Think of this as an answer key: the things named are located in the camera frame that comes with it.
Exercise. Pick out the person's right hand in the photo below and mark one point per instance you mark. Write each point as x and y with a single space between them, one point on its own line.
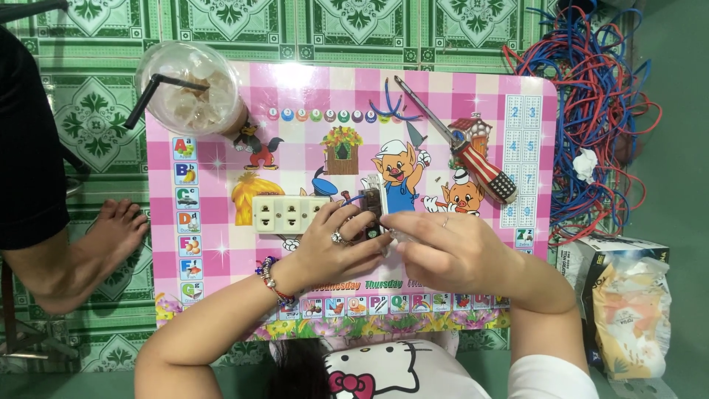
460 255

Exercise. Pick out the person's left hand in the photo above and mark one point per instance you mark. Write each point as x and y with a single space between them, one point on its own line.
318 255

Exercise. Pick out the person's right fingers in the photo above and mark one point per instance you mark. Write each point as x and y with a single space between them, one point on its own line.
412 221

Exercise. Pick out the brown electrical switch component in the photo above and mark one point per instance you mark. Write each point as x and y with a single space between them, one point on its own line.
370 202

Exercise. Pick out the clear plastic cover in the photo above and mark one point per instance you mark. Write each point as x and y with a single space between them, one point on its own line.
376 185

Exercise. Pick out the pink cartoon print table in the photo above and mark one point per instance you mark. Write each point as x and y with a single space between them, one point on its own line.
310 160

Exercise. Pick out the cream power socket strip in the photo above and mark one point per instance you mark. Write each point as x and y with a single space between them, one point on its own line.
282 213

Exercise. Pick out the white cat print shirt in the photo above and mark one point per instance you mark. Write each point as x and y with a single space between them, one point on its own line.
443 371

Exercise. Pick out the black cardboard box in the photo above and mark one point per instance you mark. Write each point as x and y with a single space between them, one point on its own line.
581 260

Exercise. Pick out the crumpled white tissue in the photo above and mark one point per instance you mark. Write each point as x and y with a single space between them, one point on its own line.
585 165

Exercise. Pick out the yellow white plastic bag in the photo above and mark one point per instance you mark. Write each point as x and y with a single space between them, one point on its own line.
631 321

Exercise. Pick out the clear plastic iced coffee cup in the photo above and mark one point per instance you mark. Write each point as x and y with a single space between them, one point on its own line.
194 94

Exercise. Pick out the black drinking straw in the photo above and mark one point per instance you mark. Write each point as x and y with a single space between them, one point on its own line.
145 100

